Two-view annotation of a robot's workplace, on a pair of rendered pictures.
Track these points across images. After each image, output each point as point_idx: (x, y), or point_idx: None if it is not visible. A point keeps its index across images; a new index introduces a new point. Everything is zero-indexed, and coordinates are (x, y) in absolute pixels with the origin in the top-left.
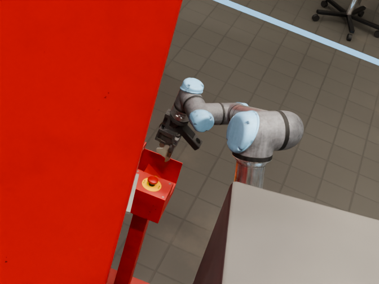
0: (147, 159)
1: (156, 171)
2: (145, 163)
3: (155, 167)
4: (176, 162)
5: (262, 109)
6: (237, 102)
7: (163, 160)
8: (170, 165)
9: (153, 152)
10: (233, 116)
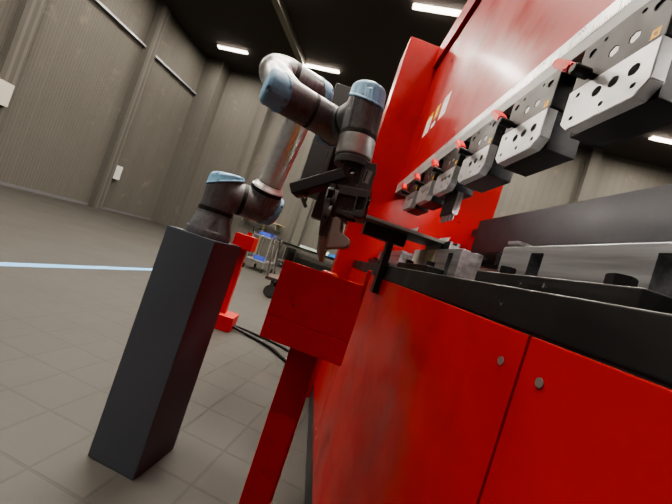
0: (345, 304)
1: (314, 317)
2: (343, 316)
3: (321, 308)
4: (296, 265)
5: (285, 66)
6: (290, 76)
7: (317, 282)
8: (300, 281)
9: (343, 280)
10: (332, 92)
